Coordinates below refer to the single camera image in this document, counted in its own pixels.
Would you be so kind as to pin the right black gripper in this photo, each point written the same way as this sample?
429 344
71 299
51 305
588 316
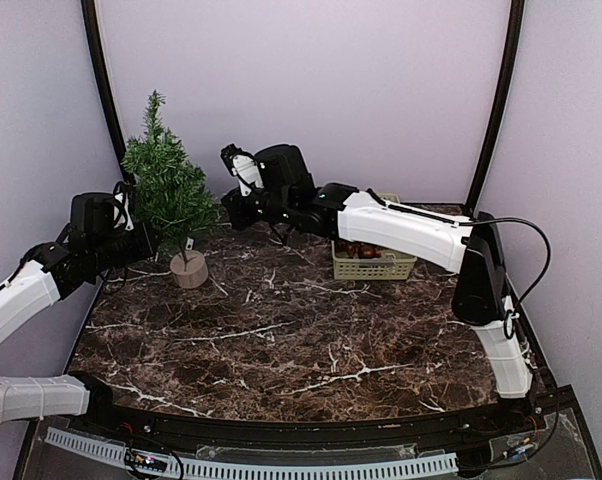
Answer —
241 219

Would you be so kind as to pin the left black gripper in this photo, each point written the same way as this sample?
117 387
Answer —
146 244

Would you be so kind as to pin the small green christmas tree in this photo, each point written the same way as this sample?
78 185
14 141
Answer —
171 193

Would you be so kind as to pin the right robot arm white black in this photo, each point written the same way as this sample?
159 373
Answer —
468 247

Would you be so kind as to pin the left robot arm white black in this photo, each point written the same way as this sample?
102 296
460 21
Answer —
46 274

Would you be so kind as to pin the round wooden tree base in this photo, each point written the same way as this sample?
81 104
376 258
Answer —
190 272

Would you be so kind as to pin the green plastic basket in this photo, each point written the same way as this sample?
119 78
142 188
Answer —
389 265

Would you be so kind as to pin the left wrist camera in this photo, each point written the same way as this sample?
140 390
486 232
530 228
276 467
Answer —
123 204

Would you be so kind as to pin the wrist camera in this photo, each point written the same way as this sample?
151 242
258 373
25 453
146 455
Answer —
243 167
123 204

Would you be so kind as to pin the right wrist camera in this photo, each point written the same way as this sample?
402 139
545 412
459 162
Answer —
243 167

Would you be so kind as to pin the left black frame post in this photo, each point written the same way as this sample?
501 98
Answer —
100 72

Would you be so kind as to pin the black frame post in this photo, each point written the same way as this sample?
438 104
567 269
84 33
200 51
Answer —
498 108
100 72

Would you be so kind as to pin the black front rail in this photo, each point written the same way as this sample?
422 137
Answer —
461 429

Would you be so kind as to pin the right black frame post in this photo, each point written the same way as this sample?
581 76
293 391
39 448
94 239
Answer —
498 108

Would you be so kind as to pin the white slotted cable duct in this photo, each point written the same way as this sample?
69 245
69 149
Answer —
236 463

